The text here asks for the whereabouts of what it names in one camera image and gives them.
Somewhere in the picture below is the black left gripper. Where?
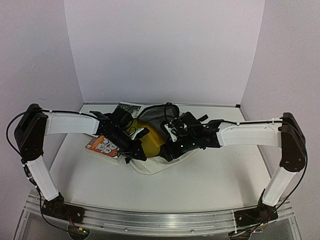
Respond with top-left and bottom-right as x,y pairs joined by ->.
105,128 -> 147,161

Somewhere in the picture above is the beige canvas student bag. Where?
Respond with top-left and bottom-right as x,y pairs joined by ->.
125,102 -> 212,175

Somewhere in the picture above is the yellow hardcover book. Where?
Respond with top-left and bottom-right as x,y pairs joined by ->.
125,118 -> 165,158

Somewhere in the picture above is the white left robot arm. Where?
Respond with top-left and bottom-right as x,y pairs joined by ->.
5,103 -> 150,218

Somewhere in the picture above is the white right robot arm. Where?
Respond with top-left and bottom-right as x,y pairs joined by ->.
159,112 -> 307,224

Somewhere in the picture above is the white Singularity book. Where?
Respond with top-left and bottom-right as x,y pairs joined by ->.
116,102 -> 143,118

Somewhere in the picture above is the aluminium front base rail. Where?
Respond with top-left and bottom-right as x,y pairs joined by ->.
19,190 -> 300,237

